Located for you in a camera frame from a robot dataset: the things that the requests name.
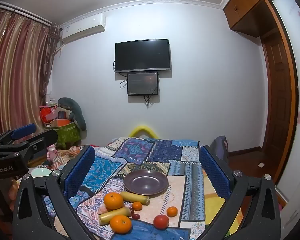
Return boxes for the yellow corn cob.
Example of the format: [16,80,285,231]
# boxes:
[120,191,150,205]
[98,207,132,225]

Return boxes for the large orange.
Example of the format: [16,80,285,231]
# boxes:
[109,215,132,234]
[103,192,124,210]

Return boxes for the small tangerine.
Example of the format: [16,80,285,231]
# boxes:
[166,206,178,217]
[132,202,142,211]

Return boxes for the peeled pomelo piece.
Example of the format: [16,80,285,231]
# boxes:
[97,203,111,215]

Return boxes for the pink toy figure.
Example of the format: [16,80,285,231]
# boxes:
[47,144,58,161]

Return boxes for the pale green bowl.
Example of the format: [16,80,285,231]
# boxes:
[30,167,52,178]

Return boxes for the green storage box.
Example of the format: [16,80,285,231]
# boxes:
[54,122,81,150]

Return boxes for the grey plush pillow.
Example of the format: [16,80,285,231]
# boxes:
[58,98,87,131]

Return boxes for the yellow orange blanket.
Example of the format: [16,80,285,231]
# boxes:
[202,170,243,236]

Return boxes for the patchwork blue bed quilt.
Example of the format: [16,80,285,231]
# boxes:
[43,136,207,240]

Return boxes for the striped red curtain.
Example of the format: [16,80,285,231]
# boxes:
[0,9,60,134]

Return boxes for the dark blue chair back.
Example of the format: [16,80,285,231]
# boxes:
[210,135,229,164]

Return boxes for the dark purple plate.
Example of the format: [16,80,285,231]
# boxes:
[123,170,169,196]

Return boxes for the white air conditioner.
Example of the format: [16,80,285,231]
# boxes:
[62,14,106,44]

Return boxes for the yellow foam ring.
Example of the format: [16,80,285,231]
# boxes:
[128,125,160,140]

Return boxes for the wall mounted black television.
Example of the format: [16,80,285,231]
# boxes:
[114,38,171,73]

